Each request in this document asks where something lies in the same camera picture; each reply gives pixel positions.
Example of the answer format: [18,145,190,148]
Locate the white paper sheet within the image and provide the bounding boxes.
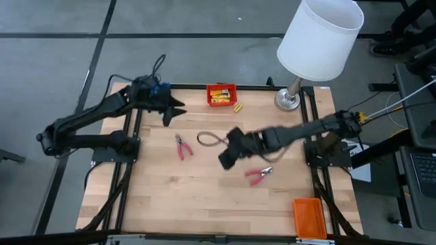
[346,140,373,183]

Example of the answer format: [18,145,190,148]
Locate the white floor cable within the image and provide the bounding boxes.
[366,78,436,120]

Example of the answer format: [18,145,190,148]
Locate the pink handled pliers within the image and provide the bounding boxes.
[174,133,194,161]
[244,166,275,186]

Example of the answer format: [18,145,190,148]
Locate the long silver metal bar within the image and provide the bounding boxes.
[106,233,219,245]

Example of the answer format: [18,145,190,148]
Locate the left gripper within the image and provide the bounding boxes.
[128,76,187,127]

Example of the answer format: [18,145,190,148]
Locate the blue plastic basket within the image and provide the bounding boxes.
[151,82,171,97]

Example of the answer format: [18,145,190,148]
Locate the black desk foot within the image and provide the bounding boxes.
[368,82,400,92]

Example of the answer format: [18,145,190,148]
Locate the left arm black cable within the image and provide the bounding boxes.
[107,53,167,90]

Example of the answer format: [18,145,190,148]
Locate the person's legs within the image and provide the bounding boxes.
[370,0,436,54]

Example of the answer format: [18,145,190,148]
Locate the grey furniture foot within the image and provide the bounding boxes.
[0,148,27,165]

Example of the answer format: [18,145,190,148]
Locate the dark laptop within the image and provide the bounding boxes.
[409,151,436,198]

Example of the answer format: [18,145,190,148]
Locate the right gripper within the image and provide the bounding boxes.
[218,126,270,170]

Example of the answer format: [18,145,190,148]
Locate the grey desk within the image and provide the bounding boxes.
[394,62,436,232]

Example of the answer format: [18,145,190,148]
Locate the black aluminium table frame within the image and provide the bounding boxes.
[76,76,364,245]

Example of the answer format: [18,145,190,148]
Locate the orange plastic basket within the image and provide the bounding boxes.
[293,197,328,240]

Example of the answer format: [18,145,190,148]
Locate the silver metal bracket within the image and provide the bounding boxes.
[295,238,337,245]

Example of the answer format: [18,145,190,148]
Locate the black desk beam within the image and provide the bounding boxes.
[350,128,415,170]

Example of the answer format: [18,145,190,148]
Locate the red plastic basket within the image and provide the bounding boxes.
[206,84,238,108]

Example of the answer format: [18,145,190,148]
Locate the white table lamp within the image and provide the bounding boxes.
[274,0,364,112]

